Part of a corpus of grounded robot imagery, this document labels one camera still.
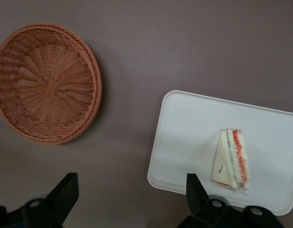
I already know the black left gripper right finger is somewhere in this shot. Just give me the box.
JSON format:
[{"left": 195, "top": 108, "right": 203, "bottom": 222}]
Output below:
[{"left": 178, "top": 173, "right": 286, "bottom": 228}]

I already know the round brown wicker basket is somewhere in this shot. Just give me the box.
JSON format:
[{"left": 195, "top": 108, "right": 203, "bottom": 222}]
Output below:
[{"left": 0, "top": 22, "right": 103, "bottom": 146}]

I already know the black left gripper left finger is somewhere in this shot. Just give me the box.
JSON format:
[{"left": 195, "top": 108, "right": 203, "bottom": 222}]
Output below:
[{"left": 0, "top": 172, "right": 80, "bottom": 228}]

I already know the cream rectangular plastic tray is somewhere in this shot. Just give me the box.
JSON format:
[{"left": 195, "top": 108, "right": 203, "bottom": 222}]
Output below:
[{"left": 146, "top": 90, "right": 293, "bottom": 217}]

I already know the triangle sandwich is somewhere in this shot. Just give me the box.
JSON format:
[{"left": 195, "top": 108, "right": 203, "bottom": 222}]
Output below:
[{"left": 210, "top": 128, "right": 251, "bottom": 196}]

